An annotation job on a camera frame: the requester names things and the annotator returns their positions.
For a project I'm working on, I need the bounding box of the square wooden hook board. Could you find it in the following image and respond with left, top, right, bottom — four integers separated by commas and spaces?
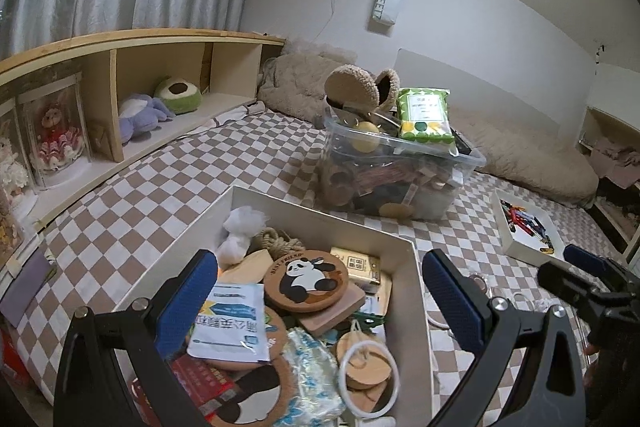
293, 282, 381, 337

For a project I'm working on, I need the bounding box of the doll in display case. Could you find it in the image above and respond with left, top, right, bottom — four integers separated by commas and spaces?
17, 72, 91, 190

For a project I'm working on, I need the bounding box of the plain round wooden disc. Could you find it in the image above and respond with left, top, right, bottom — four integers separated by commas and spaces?
334, 331, 394, 414

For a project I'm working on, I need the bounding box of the purple plush toy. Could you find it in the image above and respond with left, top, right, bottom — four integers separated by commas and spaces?
118, 94, 175, 145

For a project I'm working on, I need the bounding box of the clear plastic storage bin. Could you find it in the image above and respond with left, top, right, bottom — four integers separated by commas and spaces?
319, 107, 486, 221

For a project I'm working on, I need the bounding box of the blue white medicine sachet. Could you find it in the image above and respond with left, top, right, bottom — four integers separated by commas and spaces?
186, 283, 270, 363

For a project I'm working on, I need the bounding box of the beige fluffy blanket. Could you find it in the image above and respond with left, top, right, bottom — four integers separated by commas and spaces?
258, 53, 598, 206

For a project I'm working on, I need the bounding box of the avocado plush toy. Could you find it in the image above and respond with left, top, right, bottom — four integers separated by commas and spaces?
154, 77, 203, 115

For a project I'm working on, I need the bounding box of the round panda wooden coaster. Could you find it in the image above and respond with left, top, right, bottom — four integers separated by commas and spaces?
262, 251, 348, 313

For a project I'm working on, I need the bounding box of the green plastic clip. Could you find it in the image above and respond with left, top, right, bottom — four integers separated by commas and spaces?
352, 312, 385, 335

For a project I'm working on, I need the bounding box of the white cardboard storage box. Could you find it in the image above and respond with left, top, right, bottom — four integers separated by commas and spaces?
118, 186, 434, 426

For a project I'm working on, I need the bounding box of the white tray of lighters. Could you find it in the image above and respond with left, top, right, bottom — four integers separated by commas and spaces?
491, 190, 568, 268

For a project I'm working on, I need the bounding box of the green wet wipes pack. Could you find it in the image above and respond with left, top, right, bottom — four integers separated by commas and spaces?
396, 88, 454, 145

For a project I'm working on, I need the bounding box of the beige knitted plush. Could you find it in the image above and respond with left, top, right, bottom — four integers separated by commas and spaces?
324, 64, 400, 112

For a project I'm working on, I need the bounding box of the wooden shelf unit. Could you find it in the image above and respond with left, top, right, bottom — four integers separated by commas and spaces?
1, 28, 284, 229

